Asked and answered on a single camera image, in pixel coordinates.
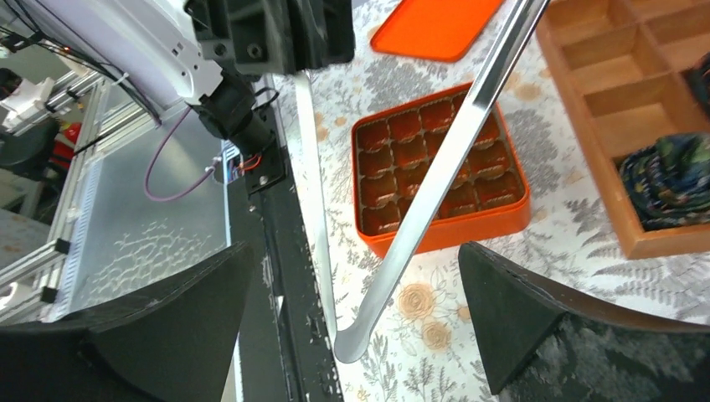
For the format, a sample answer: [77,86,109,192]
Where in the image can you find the dark rolled fabric front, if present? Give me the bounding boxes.
[618,131,709,231]

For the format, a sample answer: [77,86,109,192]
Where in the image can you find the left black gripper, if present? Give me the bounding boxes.
[185,0,355,75]

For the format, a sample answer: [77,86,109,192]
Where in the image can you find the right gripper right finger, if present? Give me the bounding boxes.
[458,243,709,401]

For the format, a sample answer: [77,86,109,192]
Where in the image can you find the orange chocolate box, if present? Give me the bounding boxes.
[351,83,532,258]

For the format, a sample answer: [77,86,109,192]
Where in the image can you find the aluminium frame rail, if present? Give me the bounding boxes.
[0,72,234,326]

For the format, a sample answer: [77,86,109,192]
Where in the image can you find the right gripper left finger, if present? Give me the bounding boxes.
[1,244,255,401]

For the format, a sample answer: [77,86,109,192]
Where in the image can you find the wooden compartment organizer tray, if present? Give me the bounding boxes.
[536,0,709,259]

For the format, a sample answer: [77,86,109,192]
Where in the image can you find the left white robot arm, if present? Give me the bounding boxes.
[1,0,355,156]

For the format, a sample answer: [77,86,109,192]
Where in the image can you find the orange box lid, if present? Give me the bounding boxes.
[370,0,504,63]

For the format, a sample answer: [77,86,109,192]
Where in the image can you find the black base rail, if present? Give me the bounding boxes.
[223,76,342,401]

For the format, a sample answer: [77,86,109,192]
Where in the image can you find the metal serving tongs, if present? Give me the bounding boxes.
[294,0,549,363]

